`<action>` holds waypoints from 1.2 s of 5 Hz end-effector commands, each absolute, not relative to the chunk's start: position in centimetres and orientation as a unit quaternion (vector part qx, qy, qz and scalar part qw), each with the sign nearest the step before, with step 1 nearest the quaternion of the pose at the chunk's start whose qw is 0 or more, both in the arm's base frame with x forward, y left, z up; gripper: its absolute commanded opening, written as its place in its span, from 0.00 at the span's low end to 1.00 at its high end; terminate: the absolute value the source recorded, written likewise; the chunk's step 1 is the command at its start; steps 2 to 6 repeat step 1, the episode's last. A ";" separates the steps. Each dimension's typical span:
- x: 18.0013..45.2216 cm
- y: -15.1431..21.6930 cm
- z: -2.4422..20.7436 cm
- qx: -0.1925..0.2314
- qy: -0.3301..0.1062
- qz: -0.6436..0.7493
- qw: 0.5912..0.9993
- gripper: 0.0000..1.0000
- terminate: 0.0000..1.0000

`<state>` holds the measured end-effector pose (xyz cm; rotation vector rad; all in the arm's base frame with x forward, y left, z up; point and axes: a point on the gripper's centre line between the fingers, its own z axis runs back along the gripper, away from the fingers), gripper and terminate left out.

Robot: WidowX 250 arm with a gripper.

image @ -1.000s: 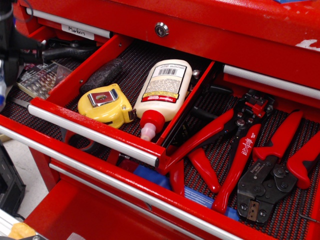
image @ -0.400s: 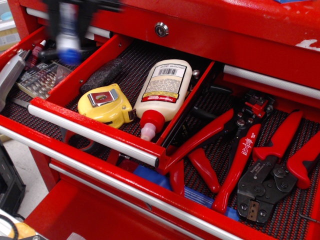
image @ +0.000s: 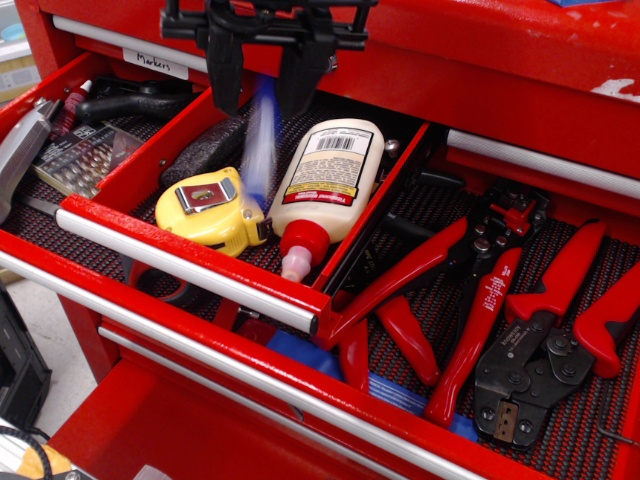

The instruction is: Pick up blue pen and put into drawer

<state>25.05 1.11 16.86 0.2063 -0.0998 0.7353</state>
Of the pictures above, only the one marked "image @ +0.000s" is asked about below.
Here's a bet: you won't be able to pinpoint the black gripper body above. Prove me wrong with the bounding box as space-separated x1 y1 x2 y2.
160 1 378 50

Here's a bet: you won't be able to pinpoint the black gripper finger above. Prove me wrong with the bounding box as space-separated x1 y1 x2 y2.
206 24 244 116
275 40 335 119

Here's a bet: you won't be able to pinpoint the blue and white pen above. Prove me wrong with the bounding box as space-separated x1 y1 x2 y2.
241 77 278 212

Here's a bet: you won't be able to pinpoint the red upper drawer tray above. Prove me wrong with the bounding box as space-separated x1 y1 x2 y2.
1 75 428 348

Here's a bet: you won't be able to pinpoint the red lower open drawer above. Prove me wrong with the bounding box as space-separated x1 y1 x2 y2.
1 145 639 479

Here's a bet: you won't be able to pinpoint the white markers label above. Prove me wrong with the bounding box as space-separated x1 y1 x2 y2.
122 48 189 80

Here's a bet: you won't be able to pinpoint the dark grey foam block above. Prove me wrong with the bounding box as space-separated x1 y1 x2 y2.
159 117 248 188

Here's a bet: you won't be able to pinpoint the white glue bottle red cap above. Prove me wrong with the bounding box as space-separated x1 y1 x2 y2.
268 118 384 283

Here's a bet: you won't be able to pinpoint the silver round knob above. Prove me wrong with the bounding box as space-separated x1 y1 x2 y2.
384 139 401 158

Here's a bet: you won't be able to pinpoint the yellow tape measure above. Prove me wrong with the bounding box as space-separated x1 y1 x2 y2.
155 167 271 257

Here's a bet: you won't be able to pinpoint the small red threadlocker bottle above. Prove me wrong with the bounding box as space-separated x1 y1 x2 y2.
49 80 93 141

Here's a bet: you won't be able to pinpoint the clear drill bit case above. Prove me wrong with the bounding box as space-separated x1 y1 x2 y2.
32 122 143 198

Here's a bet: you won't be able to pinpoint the silver grey utility knife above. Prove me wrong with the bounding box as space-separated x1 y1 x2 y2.
1 98 63 222

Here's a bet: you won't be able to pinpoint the red tool cabinet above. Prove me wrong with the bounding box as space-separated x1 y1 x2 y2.
13 0 640 480

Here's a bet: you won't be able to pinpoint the blue package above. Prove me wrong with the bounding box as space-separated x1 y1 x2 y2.
265 328 480 443

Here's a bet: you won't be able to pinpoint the black box on floor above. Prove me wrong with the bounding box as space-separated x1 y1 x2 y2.
1 285 52 430

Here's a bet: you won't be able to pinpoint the black handled tool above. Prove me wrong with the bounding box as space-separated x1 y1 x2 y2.
76 76 199 124

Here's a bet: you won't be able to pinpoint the red black scissors handle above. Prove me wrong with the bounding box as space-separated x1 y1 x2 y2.
120 254 198 306

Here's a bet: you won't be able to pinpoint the red handled wire stripper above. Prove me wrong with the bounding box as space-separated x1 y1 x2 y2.
316 180 550 428

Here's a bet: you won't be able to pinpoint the red handled pliers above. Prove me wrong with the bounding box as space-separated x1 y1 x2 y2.
339 296 440 392

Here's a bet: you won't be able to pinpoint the red handled crimping tool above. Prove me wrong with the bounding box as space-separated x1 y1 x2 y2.
474 220 639 450

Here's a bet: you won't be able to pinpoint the black cable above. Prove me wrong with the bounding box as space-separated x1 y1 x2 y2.
0 426 64 480

